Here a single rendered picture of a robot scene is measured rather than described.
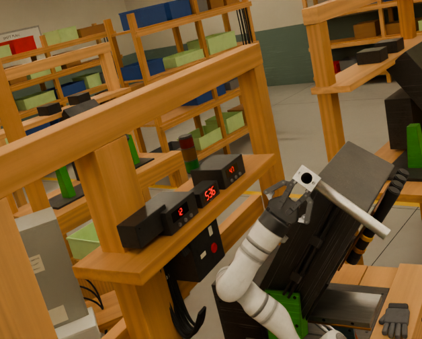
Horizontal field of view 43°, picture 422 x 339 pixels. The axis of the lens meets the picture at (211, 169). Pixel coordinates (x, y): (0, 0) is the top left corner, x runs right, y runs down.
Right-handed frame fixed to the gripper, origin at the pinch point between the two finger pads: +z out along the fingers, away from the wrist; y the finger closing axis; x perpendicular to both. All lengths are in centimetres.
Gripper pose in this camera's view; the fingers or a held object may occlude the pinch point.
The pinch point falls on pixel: (305, 181)
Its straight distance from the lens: 128.6
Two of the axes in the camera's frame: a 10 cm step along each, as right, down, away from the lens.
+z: 5.7, -8.1, -1.3
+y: -7.8, -5.9, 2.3
